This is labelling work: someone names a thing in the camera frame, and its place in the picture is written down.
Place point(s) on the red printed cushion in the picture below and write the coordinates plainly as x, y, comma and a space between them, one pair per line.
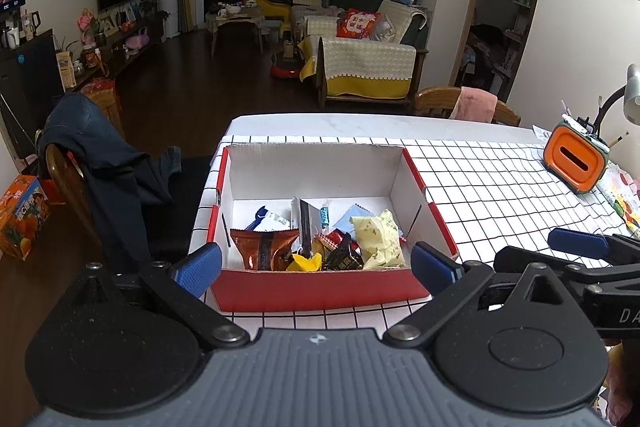
357, 24

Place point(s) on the cream covered wooden sofa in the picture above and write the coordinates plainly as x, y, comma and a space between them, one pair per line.
365, 62

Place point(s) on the red ride-on toy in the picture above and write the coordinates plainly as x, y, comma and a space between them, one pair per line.
285, 69

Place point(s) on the black snack packet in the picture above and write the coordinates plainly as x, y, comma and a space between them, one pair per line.
345, 257

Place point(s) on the dark television cabinet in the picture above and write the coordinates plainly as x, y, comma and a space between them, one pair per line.
130, 57

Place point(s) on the grey desk lamp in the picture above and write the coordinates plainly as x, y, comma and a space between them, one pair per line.
632, 94

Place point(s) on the orange fruit carton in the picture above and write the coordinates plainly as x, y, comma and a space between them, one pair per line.
22, 217

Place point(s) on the blue white snack packet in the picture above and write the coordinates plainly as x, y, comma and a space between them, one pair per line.
270, 221

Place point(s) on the green snack packet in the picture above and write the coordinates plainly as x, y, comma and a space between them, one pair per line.
305, 227

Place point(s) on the red cardboard box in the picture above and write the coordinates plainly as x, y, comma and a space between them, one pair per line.
320, 292

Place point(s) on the person's right hand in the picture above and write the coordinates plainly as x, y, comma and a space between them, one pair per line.
625, 387

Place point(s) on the dark blue jacket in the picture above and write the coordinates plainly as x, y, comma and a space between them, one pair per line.
110, 157

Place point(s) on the orange green desk organizer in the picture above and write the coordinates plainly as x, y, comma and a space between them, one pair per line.
575, 157

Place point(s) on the pink bag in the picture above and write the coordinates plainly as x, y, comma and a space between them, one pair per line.
136, 39

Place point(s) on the pale yellow snack packet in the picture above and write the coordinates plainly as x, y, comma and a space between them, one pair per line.
377, 239

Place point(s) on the light blue snack packet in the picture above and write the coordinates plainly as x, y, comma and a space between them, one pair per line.
350, 219

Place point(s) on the small yellow snack packet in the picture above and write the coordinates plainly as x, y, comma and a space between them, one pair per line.
305, 263

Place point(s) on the pink cloth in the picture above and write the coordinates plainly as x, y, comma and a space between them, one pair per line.
472, 104

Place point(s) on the orange gift boxes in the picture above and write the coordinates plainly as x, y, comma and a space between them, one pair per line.
100, 99

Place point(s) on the white marker pen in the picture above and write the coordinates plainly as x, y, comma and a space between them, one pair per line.
567, 112

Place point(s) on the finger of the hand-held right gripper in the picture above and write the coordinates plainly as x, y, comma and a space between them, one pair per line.
577, 243
512, 259

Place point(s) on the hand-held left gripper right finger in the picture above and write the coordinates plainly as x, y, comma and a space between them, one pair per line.
432, 268

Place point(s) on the maroon snack packet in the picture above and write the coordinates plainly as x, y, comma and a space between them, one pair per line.
260, 249

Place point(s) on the red snack packet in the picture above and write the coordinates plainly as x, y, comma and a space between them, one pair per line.
332, 238

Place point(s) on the colourful printed cloth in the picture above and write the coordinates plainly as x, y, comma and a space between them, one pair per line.
622, 192

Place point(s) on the checkered tablecloth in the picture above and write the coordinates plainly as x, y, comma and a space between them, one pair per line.
475, 187

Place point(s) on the wooden coffee table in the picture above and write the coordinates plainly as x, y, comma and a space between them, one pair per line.
235, 19

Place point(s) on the wooden chair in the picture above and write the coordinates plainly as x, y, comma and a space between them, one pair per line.
432, 102
65, 177

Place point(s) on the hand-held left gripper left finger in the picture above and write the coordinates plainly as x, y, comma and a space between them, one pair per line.
200, 266

